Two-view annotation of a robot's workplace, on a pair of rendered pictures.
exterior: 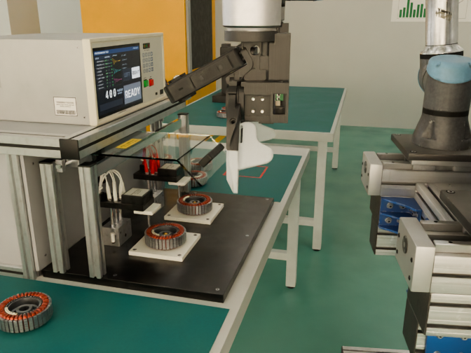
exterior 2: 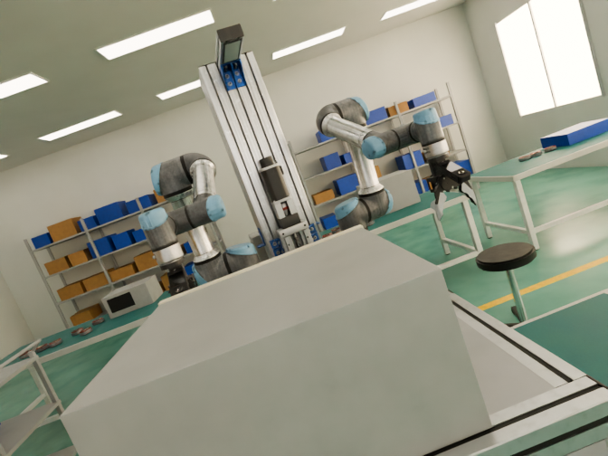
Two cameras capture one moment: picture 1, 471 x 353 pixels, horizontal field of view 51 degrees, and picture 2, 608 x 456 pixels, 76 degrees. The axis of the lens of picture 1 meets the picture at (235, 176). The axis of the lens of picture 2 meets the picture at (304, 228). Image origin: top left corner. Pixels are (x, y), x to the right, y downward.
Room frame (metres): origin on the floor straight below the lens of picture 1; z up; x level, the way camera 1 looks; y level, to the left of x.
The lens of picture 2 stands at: (1.50, 1.06, 1.47)
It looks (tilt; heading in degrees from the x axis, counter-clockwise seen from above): 8 degrees down; 253
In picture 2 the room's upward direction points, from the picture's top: 21 degrees counter-clockwise
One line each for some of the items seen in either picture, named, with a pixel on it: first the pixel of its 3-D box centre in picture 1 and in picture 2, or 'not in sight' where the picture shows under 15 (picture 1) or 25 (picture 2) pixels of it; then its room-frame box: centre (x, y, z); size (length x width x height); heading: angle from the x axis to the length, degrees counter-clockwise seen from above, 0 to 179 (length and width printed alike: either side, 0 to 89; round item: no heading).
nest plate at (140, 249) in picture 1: (165, 244); not in sight; (1.21, 0.19, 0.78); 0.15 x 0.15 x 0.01; 75
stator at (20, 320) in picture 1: (24, 311); not in sight; (0.90, 0.45, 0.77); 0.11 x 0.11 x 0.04
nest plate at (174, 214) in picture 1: (195, 211); not in sight; (1.45, 0.13, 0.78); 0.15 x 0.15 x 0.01; 75
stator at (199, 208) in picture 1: (194, 204); not in sight; (1.45, 0.13, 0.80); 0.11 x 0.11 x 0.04
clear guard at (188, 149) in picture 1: (155, 155); not in sight; (1.19, 0.20, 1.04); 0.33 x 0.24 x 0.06; 75
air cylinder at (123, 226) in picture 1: (117, 231); not in sight; (1.25, 0.33, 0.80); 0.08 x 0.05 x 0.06; 165
